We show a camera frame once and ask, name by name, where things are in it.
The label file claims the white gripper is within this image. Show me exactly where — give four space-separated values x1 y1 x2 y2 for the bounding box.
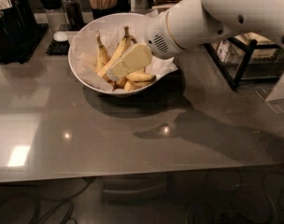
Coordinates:
106 10 183 81

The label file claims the curved front yellow banana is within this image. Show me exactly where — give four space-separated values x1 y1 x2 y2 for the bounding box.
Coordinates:
126 71 156 82

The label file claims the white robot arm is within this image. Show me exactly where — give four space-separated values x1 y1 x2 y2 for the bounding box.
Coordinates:
142 0 284 59

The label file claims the long middle yellow banana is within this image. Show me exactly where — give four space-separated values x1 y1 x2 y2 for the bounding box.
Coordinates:
97 26 132 77

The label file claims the bottom yellow banana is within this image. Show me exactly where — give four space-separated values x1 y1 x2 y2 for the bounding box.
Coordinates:
123 80 151 91

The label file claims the small left yellow banana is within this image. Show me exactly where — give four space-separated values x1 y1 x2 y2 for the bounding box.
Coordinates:
95 31 110 73

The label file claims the white ceramic bowl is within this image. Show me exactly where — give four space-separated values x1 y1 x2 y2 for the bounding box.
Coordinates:
67 12 177 97

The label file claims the white paper bowl liner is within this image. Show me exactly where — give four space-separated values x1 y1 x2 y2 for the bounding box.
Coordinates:
74 8 179 93

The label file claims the small white lid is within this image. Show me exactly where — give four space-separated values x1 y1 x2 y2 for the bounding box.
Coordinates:
53 32 68 42

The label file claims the black rubber mat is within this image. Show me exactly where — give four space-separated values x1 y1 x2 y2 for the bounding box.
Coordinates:
13 23 69 63

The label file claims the dark shaker black lid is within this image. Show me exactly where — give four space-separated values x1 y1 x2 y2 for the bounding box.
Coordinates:
62 0 85 31

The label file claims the clear shaker black lid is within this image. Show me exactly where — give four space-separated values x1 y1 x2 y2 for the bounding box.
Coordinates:
40 0 67 34

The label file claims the black container with packets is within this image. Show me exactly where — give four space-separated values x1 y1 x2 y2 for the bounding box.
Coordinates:
0 0 38 63

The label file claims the black wire condiment rack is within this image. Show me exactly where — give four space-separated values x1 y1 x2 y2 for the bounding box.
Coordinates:
204 37 284 91

